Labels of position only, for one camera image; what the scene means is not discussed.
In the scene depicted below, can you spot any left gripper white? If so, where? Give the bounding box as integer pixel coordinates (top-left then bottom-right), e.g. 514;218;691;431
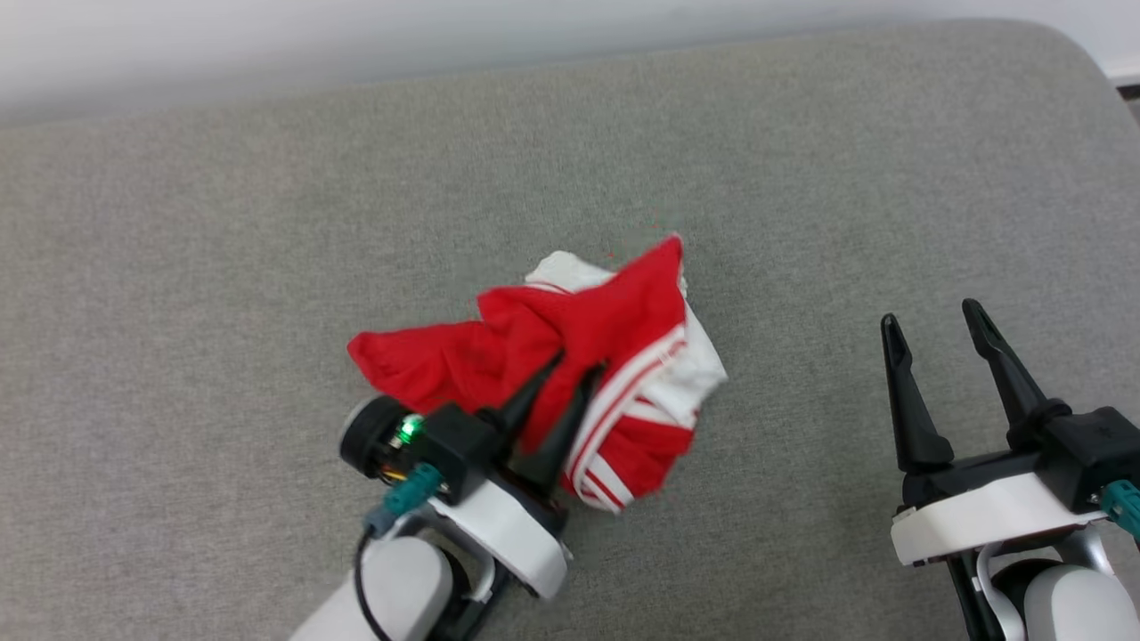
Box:
426;352;609;601

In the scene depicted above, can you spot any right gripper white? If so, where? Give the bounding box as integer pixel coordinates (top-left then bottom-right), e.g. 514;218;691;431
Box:
879;298;1112;569

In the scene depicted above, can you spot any red and white garment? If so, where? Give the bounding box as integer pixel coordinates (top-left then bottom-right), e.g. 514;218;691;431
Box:
347;233;729;515

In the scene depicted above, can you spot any teal cable connector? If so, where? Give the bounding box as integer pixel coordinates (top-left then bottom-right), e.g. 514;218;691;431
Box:
363;462;444;538
1101;480;1140;540

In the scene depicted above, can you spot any thick black cable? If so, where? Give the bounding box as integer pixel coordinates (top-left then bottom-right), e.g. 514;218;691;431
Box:
354;512;397;641

